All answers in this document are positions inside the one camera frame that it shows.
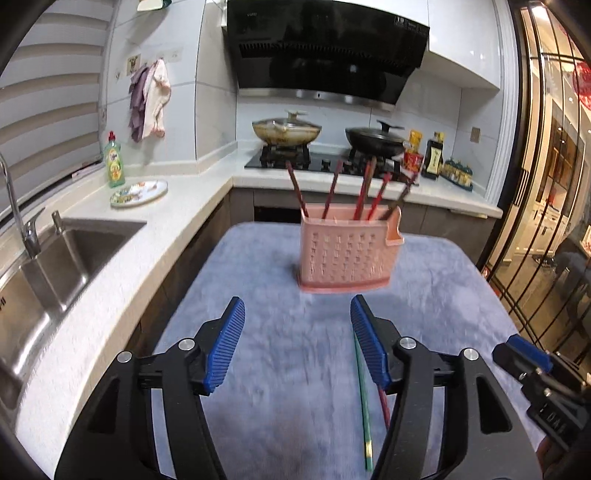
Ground glass sliding door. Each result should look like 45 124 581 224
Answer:
480 0 591 370

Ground blue-grey fleece blanket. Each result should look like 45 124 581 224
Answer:
150 222 548 480

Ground black gas stove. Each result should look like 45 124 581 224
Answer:
245 143 421 185

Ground dark red chopstick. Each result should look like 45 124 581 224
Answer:
353 157 376 221

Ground row of small spice jars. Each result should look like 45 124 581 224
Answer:
441 157 474 191

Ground dark maroon chopstick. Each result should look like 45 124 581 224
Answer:
285 161 309 217

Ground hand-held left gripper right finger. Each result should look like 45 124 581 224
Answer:
350 294 541 480

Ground black frying pan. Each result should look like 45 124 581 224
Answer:
345 120 407 158

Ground pink perforated chopstick holder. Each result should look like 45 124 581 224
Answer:
298 207 404 294

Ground dark soy sauce bottle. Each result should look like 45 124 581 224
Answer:
421 132 445 180

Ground green chopstick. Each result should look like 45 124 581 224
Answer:
353 330 374 472

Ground purple hanging cloth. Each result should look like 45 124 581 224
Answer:
128 67 149 143

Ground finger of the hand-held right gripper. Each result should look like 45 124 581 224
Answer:
492 336 561 384

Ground white stone kitchen counter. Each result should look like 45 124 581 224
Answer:
0 141 504 480

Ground steel kitchen sink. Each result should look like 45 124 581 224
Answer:
0 217 147 411

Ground pink white hanging cloth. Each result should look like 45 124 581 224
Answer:
142 59 172 139

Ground white wall cabinet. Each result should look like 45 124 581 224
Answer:
427 0 509 89

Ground black range hood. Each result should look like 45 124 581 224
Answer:
222 0 430 112

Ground brown chopstick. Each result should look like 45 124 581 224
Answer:
381 178 416 221

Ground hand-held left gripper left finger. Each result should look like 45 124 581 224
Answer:
54 296 246 480

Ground green dish soap bottle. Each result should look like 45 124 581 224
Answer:
102 131 126 188

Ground white patterned plate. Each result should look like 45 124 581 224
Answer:
110 179 168 209

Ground white window blinds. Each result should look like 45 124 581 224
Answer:
0 9 109 222

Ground wok with glass lid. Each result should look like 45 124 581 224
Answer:
252 110 322 146

